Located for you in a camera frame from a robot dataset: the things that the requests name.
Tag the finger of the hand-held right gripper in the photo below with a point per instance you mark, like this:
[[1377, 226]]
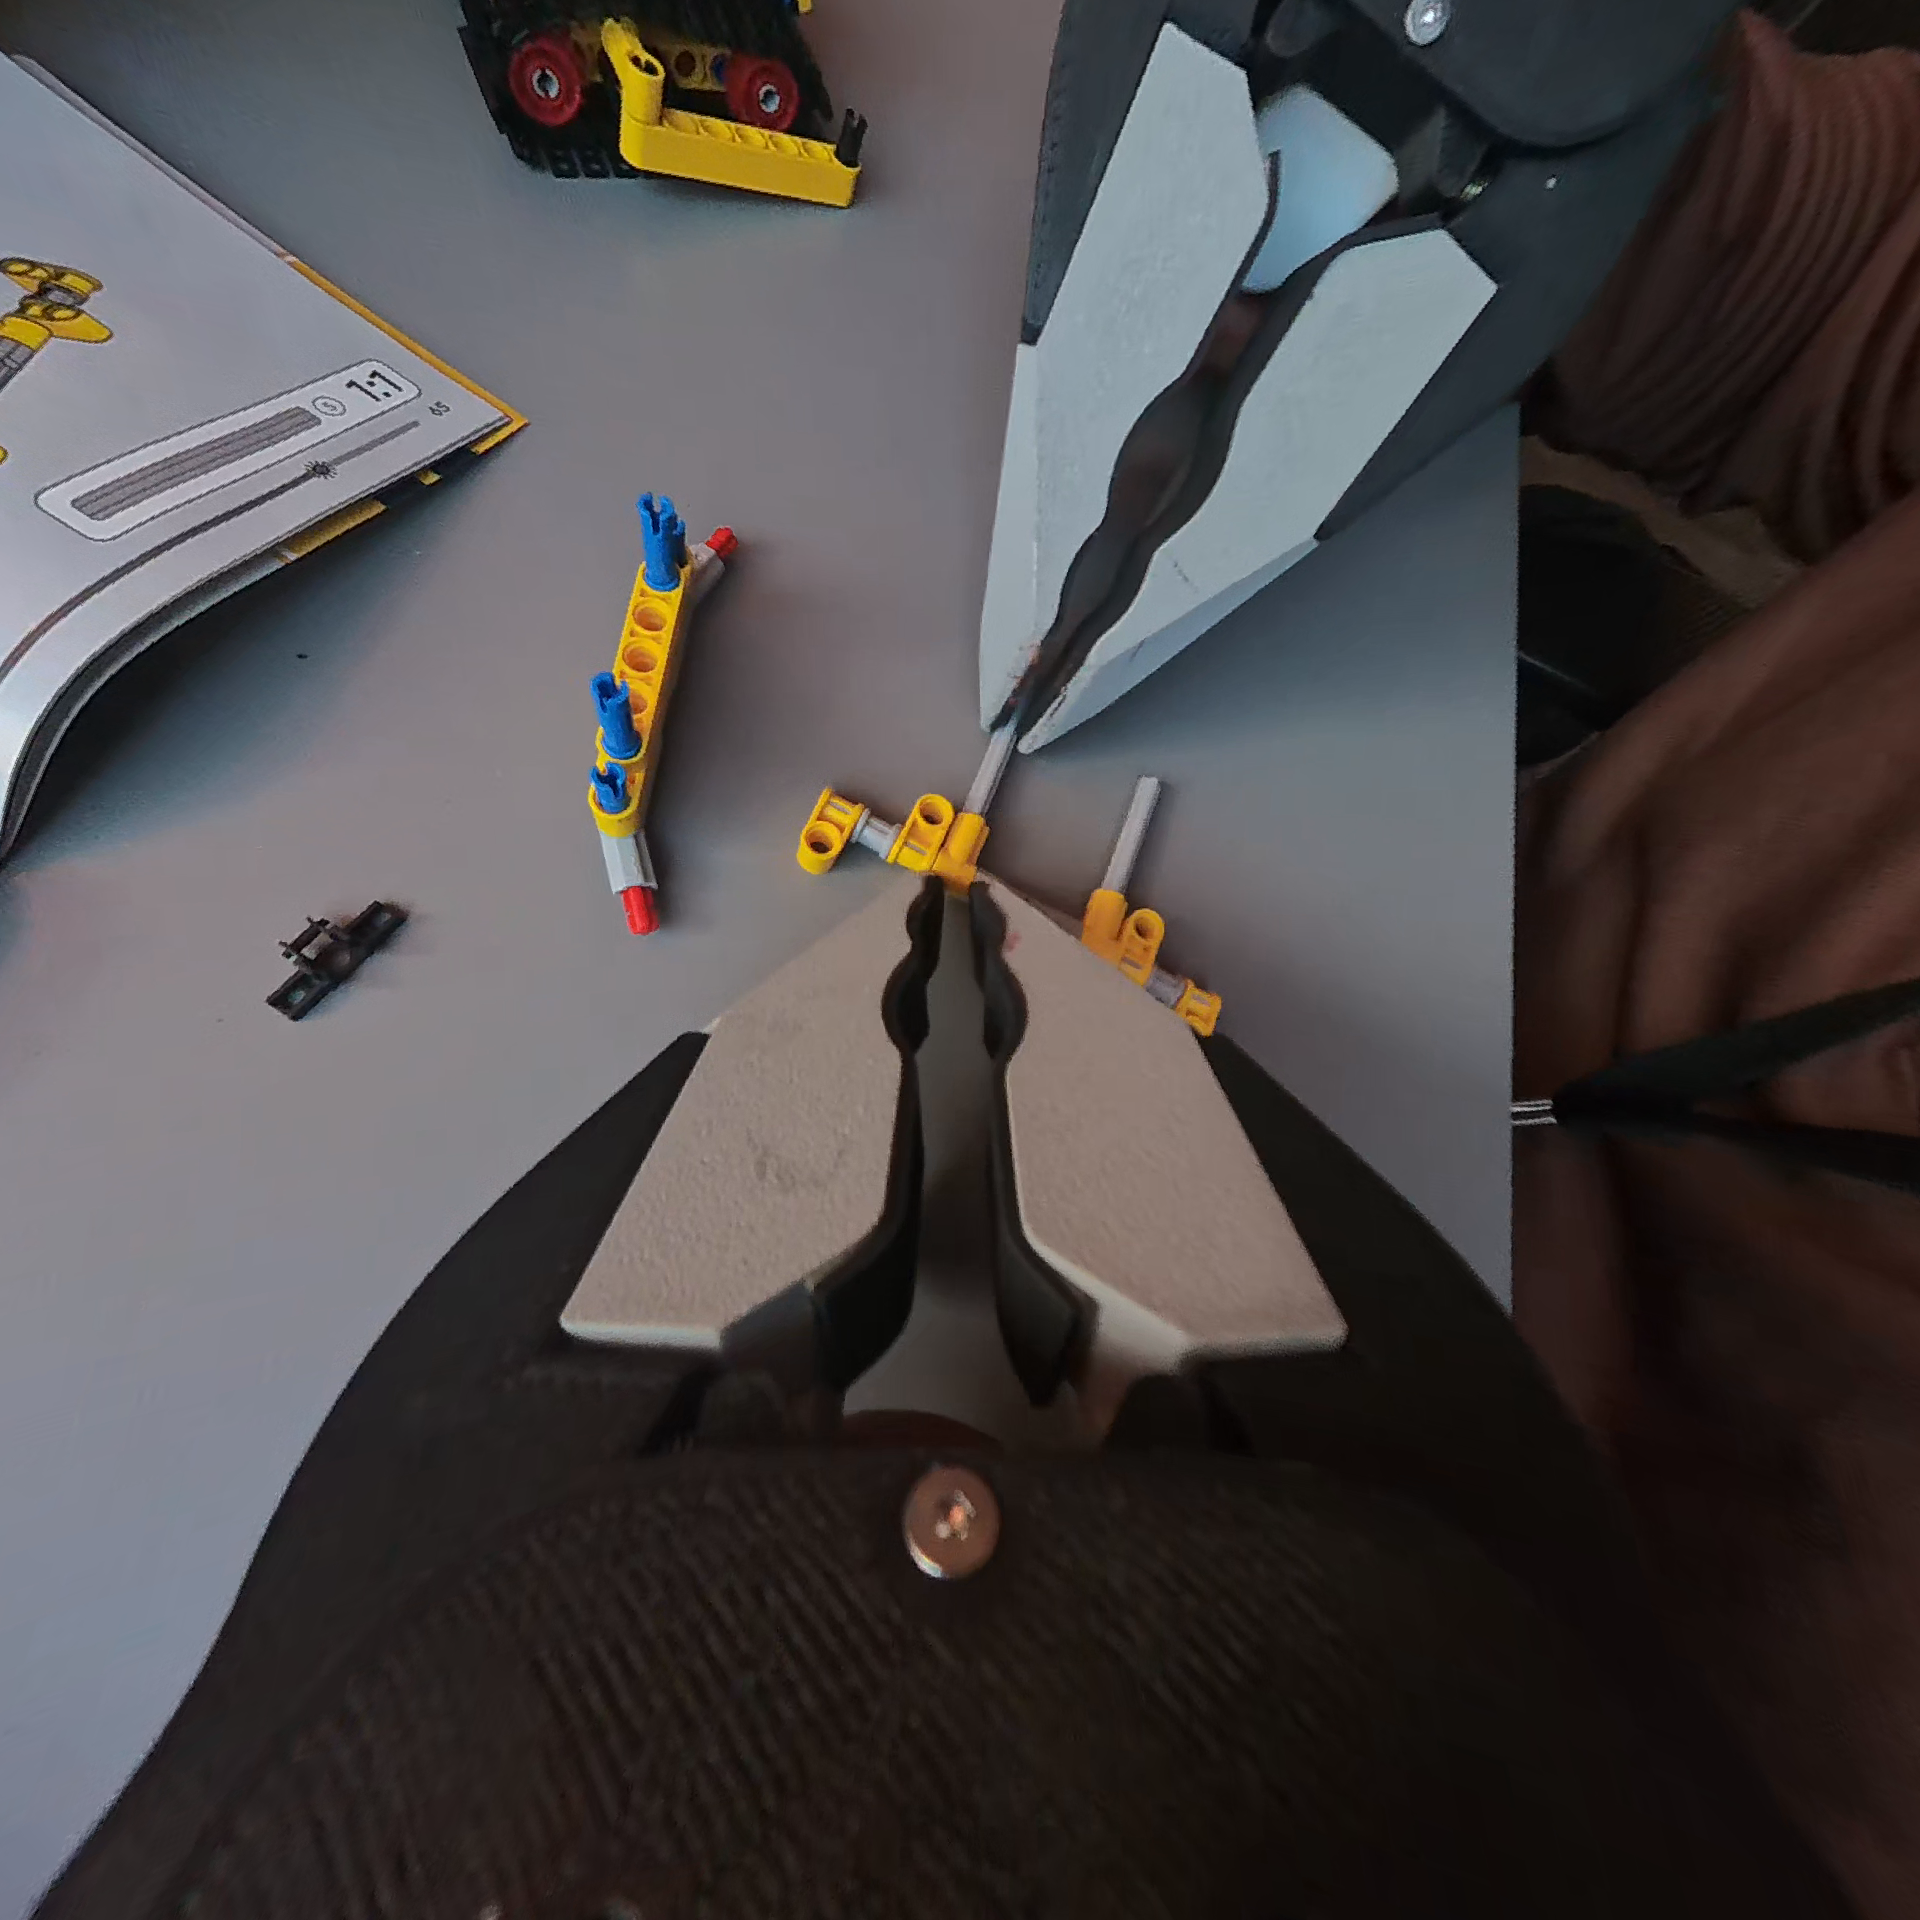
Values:
[[1349, 391], [1125, 301]]

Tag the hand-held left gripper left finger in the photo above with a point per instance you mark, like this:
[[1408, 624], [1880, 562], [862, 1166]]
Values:
[[750, 1155]]

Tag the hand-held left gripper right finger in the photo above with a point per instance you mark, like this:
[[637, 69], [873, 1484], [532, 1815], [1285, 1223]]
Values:
[[1140, 1186]]

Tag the yellow grey lego axle assembly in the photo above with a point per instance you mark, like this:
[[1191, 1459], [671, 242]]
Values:
[[932, 832]]

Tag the person's right forearm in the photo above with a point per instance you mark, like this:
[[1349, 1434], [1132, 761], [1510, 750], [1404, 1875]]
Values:
[[1770, 269]]

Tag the black yellow lego vehicle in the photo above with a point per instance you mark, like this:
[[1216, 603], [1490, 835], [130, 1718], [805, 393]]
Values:
[[720, 151]]

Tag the small black lego piece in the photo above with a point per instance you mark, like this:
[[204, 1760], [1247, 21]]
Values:
[[353, 936]]

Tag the yellow lego beam blue pins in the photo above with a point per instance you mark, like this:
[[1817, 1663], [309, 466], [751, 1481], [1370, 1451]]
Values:
[[645, 662]]

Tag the lego instruction booklet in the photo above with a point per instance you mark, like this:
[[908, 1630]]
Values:
[[180, 377]]

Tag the person's brown clothing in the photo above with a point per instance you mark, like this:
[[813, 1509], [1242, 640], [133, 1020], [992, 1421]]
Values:
[[1724, 1425]]

